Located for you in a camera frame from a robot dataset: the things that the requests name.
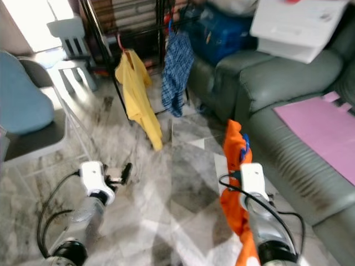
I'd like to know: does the orange garment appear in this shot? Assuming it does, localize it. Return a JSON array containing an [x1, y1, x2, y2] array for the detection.
[[219, 119, 261, 266]]

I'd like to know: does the blue plastic hanger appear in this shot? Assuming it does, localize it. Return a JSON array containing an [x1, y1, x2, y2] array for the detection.
[[240, 133, 253, 164]]

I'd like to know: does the pink plastic hanger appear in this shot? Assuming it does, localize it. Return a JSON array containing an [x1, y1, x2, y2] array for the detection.
[[116, 33, 128, 56]]

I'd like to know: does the yellow shirt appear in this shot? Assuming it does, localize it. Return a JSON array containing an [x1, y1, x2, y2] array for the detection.
[[115, 50, 164, 151]]

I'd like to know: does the pink mat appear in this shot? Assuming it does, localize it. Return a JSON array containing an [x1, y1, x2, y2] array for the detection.
[[273, 91, 355, 186]]

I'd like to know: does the blue checkered shirt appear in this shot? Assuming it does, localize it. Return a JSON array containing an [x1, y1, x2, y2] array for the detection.
[[162, 30, 195, 118]]

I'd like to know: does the black metal drying rack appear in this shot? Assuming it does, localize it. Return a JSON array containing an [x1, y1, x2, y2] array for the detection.
[[78, 0, 200, 127]]

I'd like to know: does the grey green leather sofa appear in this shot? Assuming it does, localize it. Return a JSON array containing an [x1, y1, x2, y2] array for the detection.
[[186, 22, 355, 266]]

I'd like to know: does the light blue chair cushion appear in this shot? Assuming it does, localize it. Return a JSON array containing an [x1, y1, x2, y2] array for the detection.
[[0, 51, 56, 135]]

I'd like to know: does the white kids chair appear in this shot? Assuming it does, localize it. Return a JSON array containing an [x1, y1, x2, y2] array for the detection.
[[47, 17, 98, 92]]

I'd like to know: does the white drawer box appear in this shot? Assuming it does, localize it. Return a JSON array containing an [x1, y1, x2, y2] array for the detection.
[[250, 0, 350, 64]]

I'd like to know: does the white grey pillow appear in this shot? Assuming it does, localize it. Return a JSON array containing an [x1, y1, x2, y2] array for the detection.
[[205, 0, 256, 17]]

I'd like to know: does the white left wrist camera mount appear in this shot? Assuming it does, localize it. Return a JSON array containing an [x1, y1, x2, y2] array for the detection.
[[80, 161, 116, 195]]

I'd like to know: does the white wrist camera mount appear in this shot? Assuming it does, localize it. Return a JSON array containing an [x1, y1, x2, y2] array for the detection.
[[240, 163, 270, 200], [80, 161, 116, 195]]

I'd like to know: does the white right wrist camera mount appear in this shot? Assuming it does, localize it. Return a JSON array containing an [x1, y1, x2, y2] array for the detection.
[[240, 163, 270, 200]]

